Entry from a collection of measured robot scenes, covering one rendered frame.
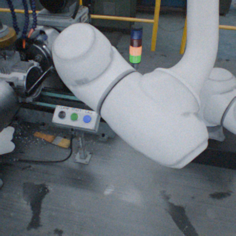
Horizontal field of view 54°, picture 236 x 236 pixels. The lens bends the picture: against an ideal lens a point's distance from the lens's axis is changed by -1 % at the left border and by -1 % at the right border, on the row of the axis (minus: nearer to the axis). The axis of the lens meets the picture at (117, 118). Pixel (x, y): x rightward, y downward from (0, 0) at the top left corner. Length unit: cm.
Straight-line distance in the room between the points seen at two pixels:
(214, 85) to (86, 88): 64
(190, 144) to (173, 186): 68
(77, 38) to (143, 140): 18
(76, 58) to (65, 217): 70
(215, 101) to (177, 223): 47
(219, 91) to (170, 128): 61
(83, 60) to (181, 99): 15
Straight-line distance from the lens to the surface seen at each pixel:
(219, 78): 94
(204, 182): 106
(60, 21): 150
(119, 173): 102
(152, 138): 34
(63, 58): 36
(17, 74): 118
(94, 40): 36
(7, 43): 113
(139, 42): 122
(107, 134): 114
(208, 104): 95
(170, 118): 34
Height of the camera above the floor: 164
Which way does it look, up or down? 42 degrees down
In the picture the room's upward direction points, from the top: straight up
